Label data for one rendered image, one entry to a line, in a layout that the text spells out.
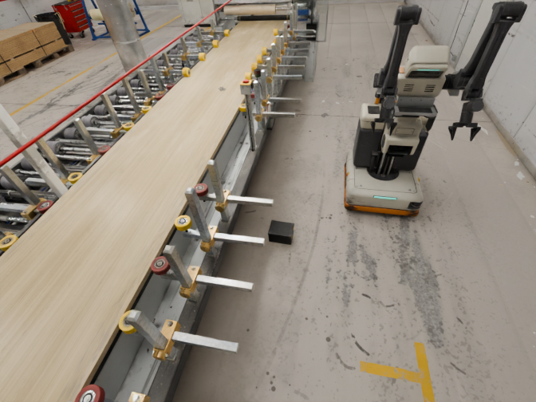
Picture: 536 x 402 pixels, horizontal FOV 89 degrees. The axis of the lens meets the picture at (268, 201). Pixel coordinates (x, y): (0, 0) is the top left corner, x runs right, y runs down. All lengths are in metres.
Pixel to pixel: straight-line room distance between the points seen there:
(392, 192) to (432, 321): 1.00
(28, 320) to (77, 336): 0.24
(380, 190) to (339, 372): 1.42
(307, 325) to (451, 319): 0.96
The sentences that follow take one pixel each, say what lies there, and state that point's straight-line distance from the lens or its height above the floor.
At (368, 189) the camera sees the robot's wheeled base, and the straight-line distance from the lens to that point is 2.52.
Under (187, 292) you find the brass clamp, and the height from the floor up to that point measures 0.83.
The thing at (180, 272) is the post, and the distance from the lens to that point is 1.19.
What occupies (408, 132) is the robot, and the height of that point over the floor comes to 0.83.
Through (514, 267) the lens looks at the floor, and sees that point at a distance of 2.83.
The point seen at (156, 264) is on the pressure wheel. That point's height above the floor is 0.90.
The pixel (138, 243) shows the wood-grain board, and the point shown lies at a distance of 1.46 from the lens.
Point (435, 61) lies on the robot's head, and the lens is 2.00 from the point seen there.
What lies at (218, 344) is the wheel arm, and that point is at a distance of 1.19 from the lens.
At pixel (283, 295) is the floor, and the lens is 2.15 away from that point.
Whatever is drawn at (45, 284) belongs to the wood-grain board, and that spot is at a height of 0.90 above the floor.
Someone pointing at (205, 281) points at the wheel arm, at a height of 0.83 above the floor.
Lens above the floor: 1.93
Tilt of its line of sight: 45 degrees down
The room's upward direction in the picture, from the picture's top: 5 degrees counter-clockwise
